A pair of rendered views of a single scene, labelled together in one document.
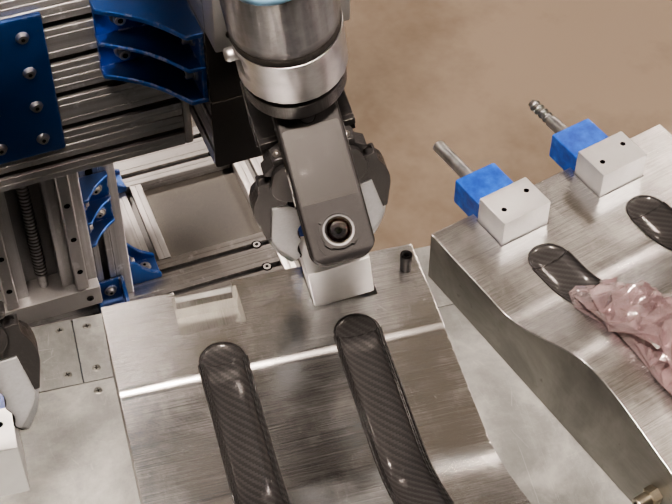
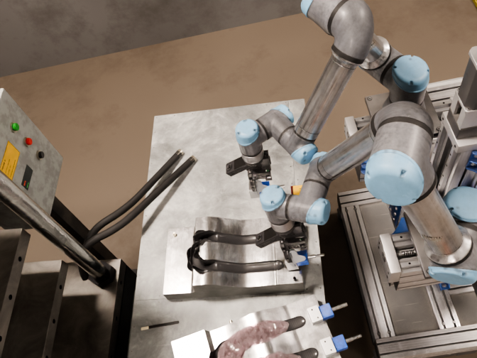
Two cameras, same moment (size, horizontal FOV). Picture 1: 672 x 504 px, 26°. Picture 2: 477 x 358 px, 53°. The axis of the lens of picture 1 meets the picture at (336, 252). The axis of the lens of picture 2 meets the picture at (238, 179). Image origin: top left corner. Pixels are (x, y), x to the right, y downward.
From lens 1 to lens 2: 134 cm
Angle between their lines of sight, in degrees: 64
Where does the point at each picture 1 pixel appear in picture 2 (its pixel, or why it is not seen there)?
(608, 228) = (308, 340)
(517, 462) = (255, 305)
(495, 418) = (268, 303)
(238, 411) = not seen: hidden behind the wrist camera
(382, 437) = (252, 266)
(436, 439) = (248, 276)
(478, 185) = (325, 307)
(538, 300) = (287, 314)
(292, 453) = (251, 247)
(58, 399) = not seen: hidden behind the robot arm
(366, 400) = (261, 264)
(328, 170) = (268, 234)
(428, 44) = not seen: outside the picture
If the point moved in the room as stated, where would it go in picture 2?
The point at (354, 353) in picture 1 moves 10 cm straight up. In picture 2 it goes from (274, 264) to (271, 253)
